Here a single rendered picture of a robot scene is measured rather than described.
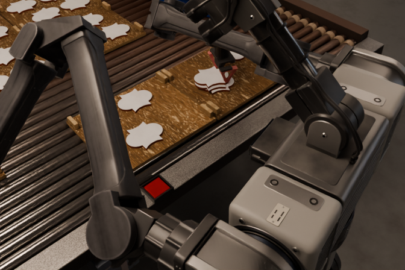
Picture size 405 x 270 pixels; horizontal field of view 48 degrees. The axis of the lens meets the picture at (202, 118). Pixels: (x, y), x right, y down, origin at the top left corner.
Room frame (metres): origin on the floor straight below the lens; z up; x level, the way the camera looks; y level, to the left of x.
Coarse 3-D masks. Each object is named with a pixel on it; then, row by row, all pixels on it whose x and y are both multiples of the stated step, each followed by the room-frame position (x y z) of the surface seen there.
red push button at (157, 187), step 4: (156, 180) 0.93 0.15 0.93; (160, 180) 0.93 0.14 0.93; (148, 184) 0.91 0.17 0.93; (152, 184) 0.91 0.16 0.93; (156, 184) 0.91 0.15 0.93; (160, 184) 0.91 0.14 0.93; (164, 184) 0.91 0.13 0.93; (144, 188) 0.90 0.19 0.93; (148, 188) 0.90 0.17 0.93; (152, 188) 0.90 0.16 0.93; (156, 188) 0.90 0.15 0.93; (160, 188) 0.90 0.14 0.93; (164, 188) 0.90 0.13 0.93; (168, 188) 0.90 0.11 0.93; (148, 192) 0.88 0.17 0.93; (152, 192) 0.88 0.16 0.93; (156, 192) 0.88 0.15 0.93; (160, 192) 0.88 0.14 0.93; (152, 196) 0.87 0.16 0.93; (156, 196) 0.86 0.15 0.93
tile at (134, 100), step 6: (144, 90) 1.36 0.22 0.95; (120, 96) 1.33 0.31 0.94; (126, 96) 1.33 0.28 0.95; (132, 96) 1.32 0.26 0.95; (138, 96) 1.32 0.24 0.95; (144, 96) 1.32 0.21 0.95; (150, 96) 1.32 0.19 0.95; (120, 102) 1.29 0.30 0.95; (126, 102) 1.29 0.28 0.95; (132, 102) 1.29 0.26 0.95; (138, 102) 1.29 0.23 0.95; (144, 102) 1.29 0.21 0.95; (120, 108) 1.26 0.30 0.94; (126, 108) 1.26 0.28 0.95; (132, 108) 1.26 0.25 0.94; (138, 108) 1.26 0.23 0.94
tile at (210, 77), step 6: (204, 72) 1.43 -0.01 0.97; (210, 72) 1.43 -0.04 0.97; (216, 72) 1.43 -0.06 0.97; (198, 78) 1.40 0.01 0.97; (204, 78) 1.39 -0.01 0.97; (210, 78) 1.39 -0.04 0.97; (216, 78) 1.39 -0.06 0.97; (222, 78) 1.39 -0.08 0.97; (198, 84) 1.37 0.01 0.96; (204, 84) 1.36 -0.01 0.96; (210, 84) 1.36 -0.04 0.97; (216, 84) 1.36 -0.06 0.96
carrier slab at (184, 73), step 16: (192, 64) 1.53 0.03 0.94; (208, 64) 1.52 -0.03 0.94; (240, 64) 1.52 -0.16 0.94; (256, 64) 1.51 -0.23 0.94; (176, 80) 1.43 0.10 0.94; (192, 80) 1.42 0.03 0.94; (240, 80) 1.41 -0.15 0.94; (256, 80) 1.41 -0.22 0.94; (192, 96) 1.32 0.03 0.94; (208, 96) 1.32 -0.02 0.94; (224, 96) 1.32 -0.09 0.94; (240, 96) 1.31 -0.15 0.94; (224, 112) 1.23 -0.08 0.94
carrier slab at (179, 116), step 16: (160, 96) 1.33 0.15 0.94; (176, 96) 1.33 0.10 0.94; (128, 112) 1.25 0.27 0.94; (144, 112) 1.24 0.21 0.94; (160, 112) 1.24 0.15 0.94; (176, 112) 1.24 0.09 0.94; (192, 112) 1.23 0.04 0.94; (80, 128) 1.17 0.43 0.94; (128, 128) 1.16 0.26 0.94; (176, 128) 1.15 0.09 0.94; (192, 128) 1.15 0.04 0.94; (160, 144) 1.08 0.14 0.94; (176, 144) 1.09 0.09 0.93; (144, 160) 1.01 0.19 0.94
